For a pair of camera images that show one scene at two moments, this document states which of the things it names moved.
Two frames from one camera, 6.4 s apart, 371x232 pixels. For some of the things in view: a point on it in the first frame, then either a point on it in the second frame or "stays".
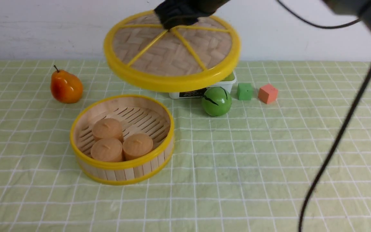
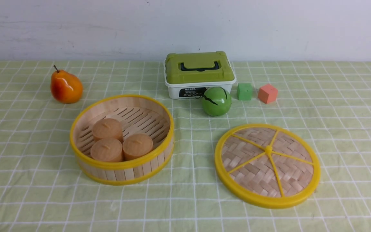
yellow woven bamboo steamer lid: [138, 50] → [267, 165]
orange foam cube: [268, 94] stays
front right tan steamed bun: [136, 145] stays
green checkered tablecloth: [253, 169] stays
